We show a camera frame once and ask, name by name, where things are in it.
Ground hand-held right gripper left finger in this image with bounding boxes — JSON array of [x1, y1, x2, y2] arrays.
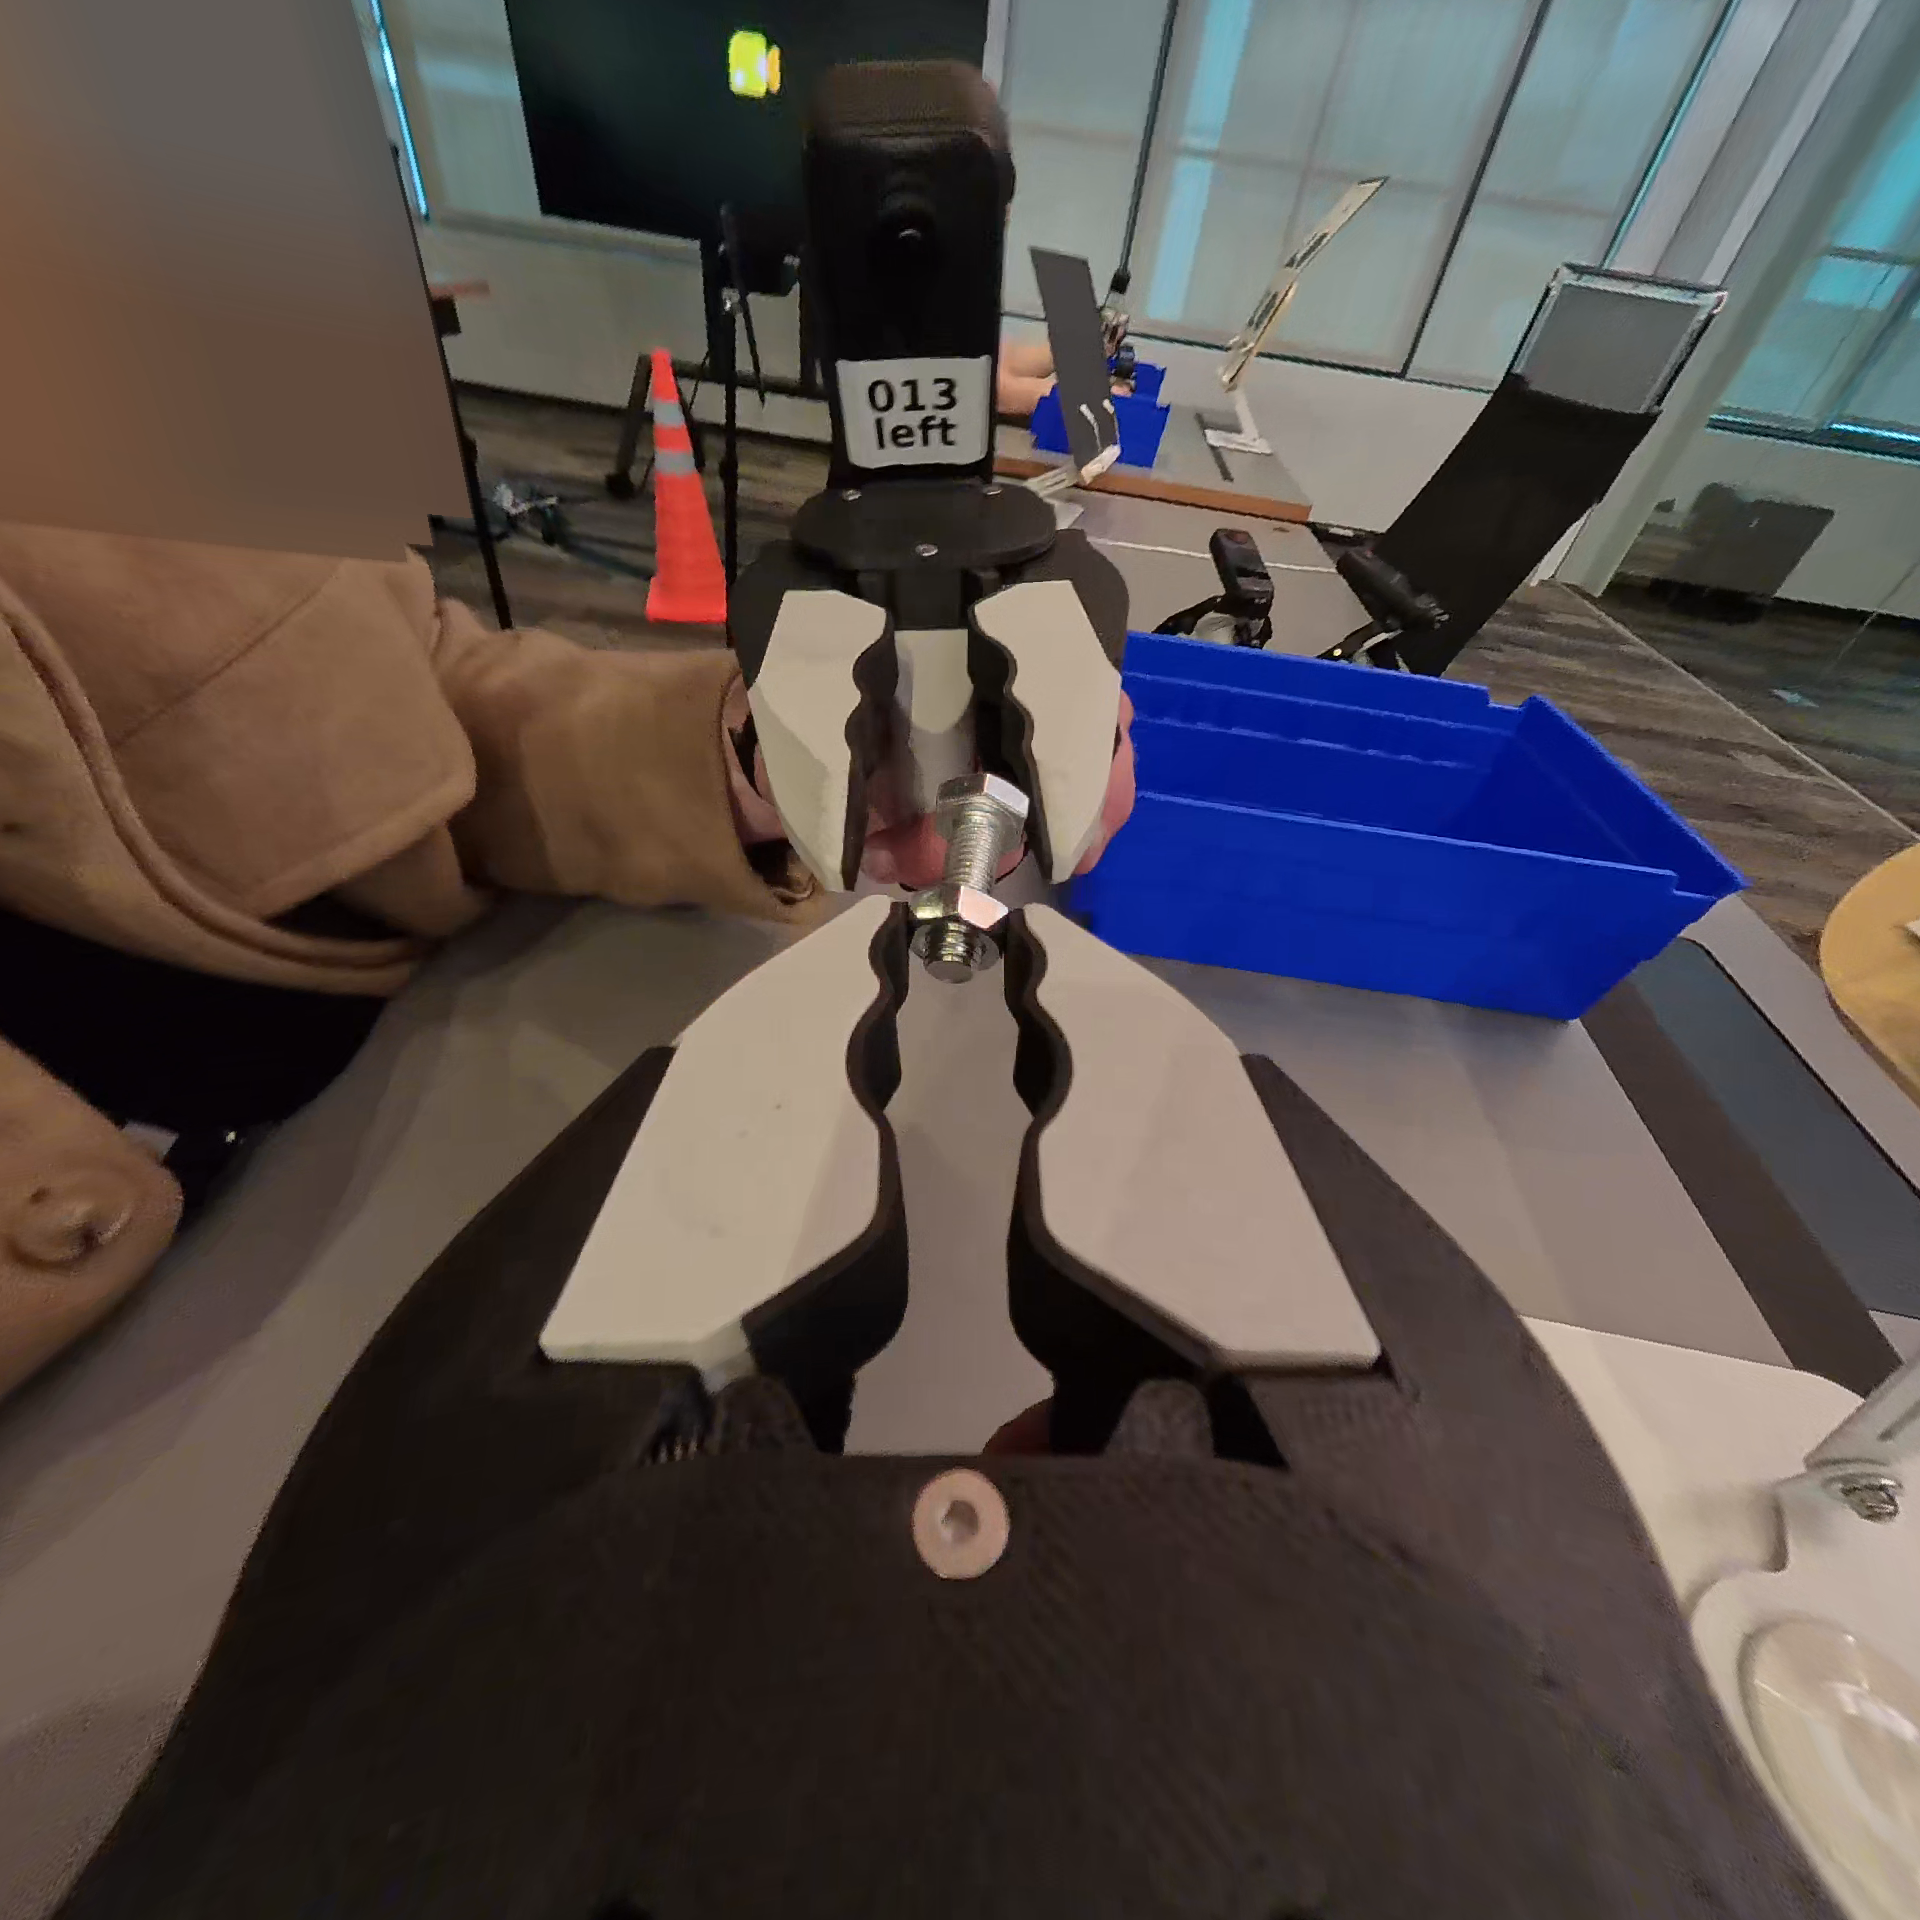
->
[[538, 895, 913, 1420]]

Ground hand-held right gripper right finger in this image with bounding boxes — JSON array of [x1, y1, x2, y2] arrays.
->
[[1001, 900, 1382, 1449]]

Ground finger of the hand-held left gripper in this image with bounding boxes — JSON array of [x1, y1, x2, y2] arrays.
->
[[746, 586, 902, 889], [967, 575, 1129, 887]]

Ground steel hex bolt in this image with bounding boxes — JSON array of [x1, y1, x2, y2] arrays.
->
[[921, 775, 1038, 980]]

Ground steel hex nut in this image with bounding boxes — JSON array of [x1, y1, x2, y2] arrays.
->
[[902, 884, 1007, 984]]

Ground blue plastic bin with divider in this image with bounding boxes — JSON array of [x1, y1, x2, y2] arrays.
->
[[1057, 631, 1749, 1021]]

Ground grey desk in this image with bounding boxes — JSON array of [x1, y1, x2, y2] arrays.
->
[[0, 487, 1920, 1920]]

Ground wood top office desk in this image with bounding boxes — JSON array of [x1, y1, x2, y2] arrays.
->
[[997, 397, 1314, 528]]

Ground person's left hand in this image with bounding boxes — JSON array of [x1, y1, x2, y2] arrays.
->
[[737, 703, 1138, 893]]

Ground dark board document stand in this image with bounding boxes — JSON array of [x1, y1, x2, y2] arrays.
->
[[1026, 246, 1126, 489]]

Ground orange safety cone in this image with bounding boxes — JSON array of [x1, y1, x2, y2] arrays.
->
[[644, 346, 731, 623]]

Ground black disc top pole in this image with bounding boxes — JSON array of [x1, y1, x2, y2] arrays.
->
[[1106, 0, 1187, 302]]

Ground large black monitor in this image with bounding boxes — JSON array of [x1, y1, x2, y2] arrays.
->
[[503, 0, 993, 241]]

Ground white document stand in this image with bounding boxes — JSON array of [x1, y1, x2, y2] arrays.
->
[[1523, 1319, 1920, 1920], [1215, 176, 1389, 452]]

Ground person's tan coat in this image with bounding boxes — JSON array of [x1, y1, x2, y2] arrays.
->
[[0, 520, 482, 1397]]

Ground wooden instruction board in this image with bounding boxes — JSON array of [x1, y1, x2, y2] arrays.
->
[[1818, 847, 1920, 1097]]

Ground black handle device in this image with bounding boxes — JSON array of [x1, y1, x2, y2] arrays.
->
[[1154, 528, 1278, 648]]

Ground dark desk cable flap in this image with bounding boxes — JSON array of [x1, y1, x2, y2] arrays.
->
[[1590, 936, 1920, 1397]]

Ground silver sign frame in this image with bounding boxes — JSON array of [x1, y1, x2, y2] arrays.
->
[[1516, 266, 1729, 414]]

